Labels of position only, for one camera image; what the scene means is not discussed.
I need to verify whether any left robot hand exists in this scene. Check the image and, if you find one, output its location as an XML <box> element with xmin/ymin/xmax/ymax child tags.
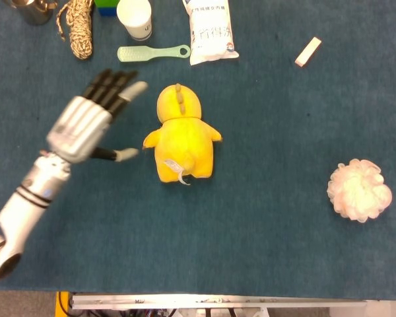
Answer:
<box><xmin>46</xmin><ymin>68</ymin><xmax>149</xmax><ymax>164</ymax></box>

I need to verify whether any yellow plush toy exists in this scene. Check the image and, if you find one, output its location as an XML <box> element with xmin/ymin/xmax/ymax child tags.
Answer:
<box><xmin>142</xmin><ymin>83</ymin><xmax>223</xmax><ymax>186</ymax></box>

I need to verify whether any green blue block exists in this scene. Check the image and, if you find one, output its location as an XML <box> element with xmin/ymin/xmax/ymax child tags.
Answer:
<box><xmin>98</xmin><ymin>5</ymin><xmax>119</xmax><ymax>17</ymax></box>

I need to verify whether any mint green brush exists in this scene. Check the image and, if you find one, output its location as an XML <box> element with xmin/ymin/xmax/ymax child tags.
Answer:
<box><xmin>117</xmin><ymin>44</ymin><xmax>192</xmax><ymax>63</ymax></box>

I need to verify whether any steel spouted pitcher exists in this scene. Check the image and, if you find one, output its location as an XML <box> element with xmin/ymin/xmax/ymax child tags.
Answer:
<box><xmin>5</xmin><ymin>0</ymin><xmax>59</xmax><ymax>26</ymax></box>

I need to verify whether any white paper cup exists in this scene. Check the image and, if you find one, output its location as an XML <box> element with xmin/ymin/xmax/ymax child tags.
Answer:
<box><xmin>115</xmin><ymin>0</ymin><xmax>152</xmax><ymax>42</ymax></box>

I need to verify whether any white plastic packet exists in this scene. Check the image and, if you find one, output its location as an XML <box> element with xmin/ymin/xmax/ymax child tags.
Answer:
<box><xmin>181</xmin><ymin>0</ymin><xmax>240</xmax><ymax>66</ymax></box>

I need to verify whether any blue felt table cloth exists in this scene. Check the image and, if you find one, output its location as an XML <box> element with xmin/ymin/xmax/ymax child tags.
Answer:
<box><xmin>0</xmin><ymin>0</ymin><xmax>396</xmax><ymax>295</ymax></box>

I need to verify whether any pink white eraser block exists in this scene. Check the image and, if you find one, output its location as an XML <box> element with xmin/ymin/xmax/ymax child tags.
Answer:
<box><xmin>294</xmin><ymin>36</ymin><xmax>323</xmax><ymax>69</ymax></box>

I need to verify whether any pale pink bath loofah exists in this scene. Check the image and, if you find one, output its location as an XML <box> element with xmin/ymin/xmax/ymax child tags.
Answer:
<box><xmin>327</xmin><ymin>158</ymin><xmax>393</xmax><ymax>223</ymax></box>

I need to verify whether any coiled brown white rope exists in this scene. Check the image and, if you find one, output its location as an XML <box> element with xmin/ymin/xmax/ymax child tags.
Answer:
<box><xmin>55</xmin><ymin>0</ymin><xmax>95</xmax><ymax>61</ymax></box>

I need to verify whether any aluminium frame rail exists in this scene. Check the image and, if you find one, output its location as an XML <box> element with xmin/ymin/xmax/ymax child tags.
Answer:
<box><xmin>69</xmin><ymin>293</ymin><xmax>367</xmax><ymax>310</ymax></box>

